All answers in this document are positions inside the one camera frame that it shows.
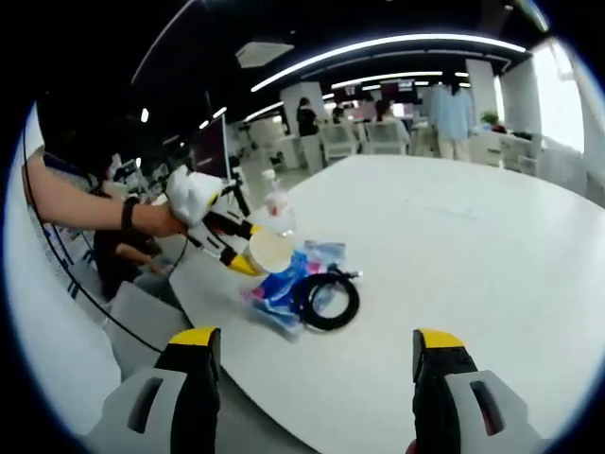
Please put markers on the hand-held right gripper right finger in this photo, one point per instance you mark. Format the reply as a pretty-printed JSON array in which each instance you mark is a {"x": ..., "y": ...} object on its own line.
[{"x": 442, "y": 369}]

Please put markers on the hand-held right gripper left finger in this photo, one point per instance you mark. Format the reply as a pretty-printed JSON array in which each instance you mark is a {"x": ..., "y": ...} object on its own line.
[{"x": 151, "y": 416}]

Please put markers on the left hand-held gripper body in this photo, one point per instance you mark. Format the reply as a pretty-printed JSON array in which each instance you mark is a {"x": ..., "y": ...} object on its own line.
[{"x": 194, "y": 196}]

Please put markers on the white paper cup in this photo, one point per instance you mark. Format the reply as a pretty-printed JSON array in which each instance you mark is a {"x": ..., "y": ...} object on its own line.
[{"x": 269, "y": 250}]

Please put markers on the clear plastic water bottle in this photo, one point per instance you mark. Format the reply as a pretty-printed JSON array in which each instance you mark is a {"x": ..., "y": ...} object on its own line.
[{"x": 279, "y": 208}]

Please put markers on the blue pink tissue pack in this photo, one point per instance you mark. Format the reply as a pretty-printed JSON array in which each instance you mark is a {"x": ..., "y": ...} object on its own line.
[{"x": 283, "y": 284}]

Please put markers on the white blue wet wipes pack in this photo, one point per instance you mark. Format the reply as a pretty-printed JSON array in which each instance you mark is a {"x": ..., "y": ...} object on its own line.
[{"x": 326, "y": 253}]

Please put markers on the person's left hand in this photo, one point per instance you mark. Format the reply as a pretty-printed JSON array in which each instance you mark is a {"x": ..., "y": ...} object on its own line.
[{"x": 158, "y": 220}]

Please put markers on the person's right hand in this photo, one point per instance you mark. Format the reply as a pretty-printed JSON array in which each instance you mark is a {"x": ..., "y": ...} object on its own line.
[{"x": 412, "y": 447}]

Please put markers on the black tripod stand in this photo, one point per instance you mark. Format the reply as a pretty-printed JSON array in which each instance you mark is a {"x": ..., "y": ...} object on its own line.
[{"x": 241, "y": 201}]

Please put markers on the white laptop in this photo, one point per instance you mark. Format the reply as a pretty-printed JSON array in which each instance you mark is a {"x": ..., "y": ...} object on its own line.
[{"x": 210, "y": 146}]

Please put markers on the black wristband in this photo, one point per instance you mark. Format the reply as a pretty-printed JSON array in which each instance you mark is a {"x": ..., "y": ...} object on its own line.
[{"x": 128, "y": 215}]

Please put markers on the white table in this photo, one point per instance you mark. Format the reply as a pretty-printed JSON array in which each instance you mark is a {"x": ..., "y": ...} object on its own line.
[{"x": 425, "y": 284}]

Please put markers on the white office chair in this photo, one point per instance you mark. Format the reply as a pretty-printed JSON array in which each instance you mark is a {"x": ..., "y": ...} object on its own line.
[
  {"x": 342, "y": 142},
  {"x": 385, "y": 139}
]

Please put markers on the ceiling air vent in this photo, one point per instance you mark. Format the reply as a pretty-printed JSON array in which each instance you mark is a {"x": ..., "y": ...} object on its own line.
[{"x": 264, "y": 52}]

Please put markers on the ceiling light strip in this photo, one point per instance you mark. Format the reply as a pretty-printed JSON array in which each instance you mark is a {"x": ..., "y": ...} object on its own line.
[
  {"x": 387, "y": 78},
  {"x": 402, "y": 40}
]

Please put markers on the green potted plant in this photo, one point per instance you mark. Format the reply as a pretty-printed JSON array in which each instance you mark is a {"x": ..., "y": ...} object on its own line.
[{"x": 490, "y": 118}]

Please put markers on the window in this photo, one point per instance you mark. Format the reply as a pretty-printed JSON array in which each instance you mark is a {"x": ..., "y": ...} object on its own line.
[{"x": 560, "y": 99}]

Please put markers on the blue white wall poster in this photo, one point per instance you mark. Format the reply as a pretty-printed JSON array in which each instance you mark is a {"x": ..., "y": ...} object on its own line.
[{"x": 80, "y": 246}]

